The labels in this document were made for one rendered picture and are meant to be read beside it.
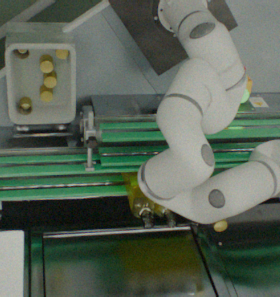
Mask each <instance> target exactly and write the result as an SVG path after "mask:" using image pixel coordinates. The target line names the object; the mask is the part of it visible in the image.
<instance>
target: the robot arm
mask: <svg viewBox="0 0 280 297"><path fill-rule="evenodd" d="M158 16H159V20H160V22H161V24H162V25H164V27H165V28H166V29H168V30H170V31H172V32H173V33H175V35H176V37H177V38H178V40H179V42H180V43H181V44H182V46H183V48H184V49H185V51H186V53H187V54H188V56H189V58H190V60H188V61H187V62H185V63H184V64H183V65H182V66H181V67H180V68H179V69H178V72H177V73H176V75H175V77H174V78H173V81H172V83H171V85H170V87H169V89H168V91H167V93H166V94H165V96H164V98H163V99H162V100H161V103H160V105H159V107H158V110H157V114H156V122H157V126H158V128H159V129H160V131H161V132H162V134H163V135H164V137H165V139H166V140H167V142H168V144H169V147H170V148H169V149H167V150H165V151H164V152H161V153H159V154H158V155H156V156H154V157H152V158H150V159H148V160H146V161H145V162H144V163H143V164H142V165H141V167H139V170H138V173H137V181H138V185H139V187H140V188H141V190H142V191H143V193H144V194H145V195H146V196H147V197H148V198H149V199H151V200H153V201H154V202H156V203H158V204H160V205H162V206H165V207H166V208H168V209H170V210H172V211H174V212H176V213H178V214H180V215H181V216H183V217H185V218H188V219H190V220H193V221H195V222H198V223H203V224H210V223H215V222H217V221H220V220H223V219H226V218H229V217H232V216H233V215H237V214H239V213H241V212H243V211H245V210H247V209H249V208H252V207H253V206H256V205H257V204H260V203H261V202H264V201H265V200H268V199H269V198H272V197H274V196H276V195H277V193H279V199H280V139H276V140H272V141H267V142H266V143H262V144H260V145H257V146H256V147H255V148H254V150H253V151H252V153H251V154H250V156H249V160H248V162H246V163H243V164H241V165H239V166H235V167H233V168H230V169H228V170H227V171H224V172H222V173H220V174H217V175H215V176H213V177H211V175H212V173H213V171H214V165H215V159H214V153H213V151H212V149H211V147H210V145H209V144H208V142H207V140H206V138H205V136H204V134H206V135H211V134H214V133H217V132H219V131H221V130H223V129H225V128H226V127H227V126H228V125H229V124H230V122H231V121H232V120H233V119H234V117H235V116H236V113H237V112H238V109H239V106H240V103H241V102H242V97H243V96H244V92H245V89H246V87H247V74H246V72H245V69H244V66H243V64H242V61H241V60H240V57H239V54H238V51H237V49H236V48H235V46H234V43H233V41H232V39H231V37H230V34H229V32H228V30H227V28H226V27H225V26H224V25H223V24H222V23H220V22H218V21H217V20H216V18H215V17H214V16H213V15H212V14H211V13H210V12H209V11H208V9H207V2H206V0H160V1H159V6H158ZM209 177H211V178H209Z"/></svg>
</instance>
